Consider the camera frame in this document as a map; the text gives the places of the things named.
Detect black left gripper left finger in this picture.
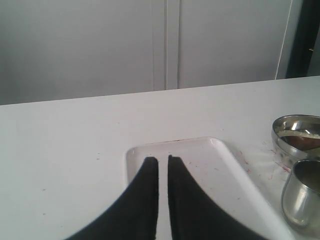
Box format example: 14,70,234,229
68,157,159,240

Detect brown wooden spoon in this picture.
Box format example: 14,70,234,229
283,135,320,151

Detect small steel cup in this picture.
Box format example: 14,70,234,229
281,159,320,228

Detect steel bowl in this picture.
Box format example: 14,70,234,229
271,114,320,168

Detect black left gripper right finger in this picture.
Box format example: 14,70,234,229
167,155,260,240

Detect white rice grains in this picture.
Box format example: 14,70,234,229
277,129,320,139

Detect white rectangular tray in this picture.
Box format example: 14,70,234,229
125,137,295,240

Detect white cabinet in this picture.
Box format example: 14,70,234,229
0,0,302,105

